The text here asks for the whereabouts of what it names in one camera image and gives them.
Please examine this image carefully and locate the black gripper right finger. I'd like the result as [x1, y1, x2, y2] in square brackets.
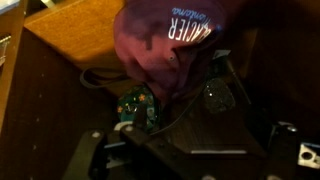
[259, 123, 320, 180]

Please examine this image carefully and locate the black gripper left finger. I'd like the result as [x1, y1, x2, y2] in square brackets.
[63, 106, 187, 180]

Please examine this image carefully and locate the maroon Glacier Montana cap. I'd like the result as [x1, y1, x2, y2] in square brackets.
[114, 0, 237, 102]

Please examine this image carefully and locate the brown wooden shelf cabinet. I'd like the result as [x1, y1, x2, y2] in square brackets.
[0, 0, 320, 180]

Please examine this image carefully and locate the teal floral glass ornament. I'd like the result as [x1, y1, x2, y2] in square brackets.
[117, 85, 159, 131]

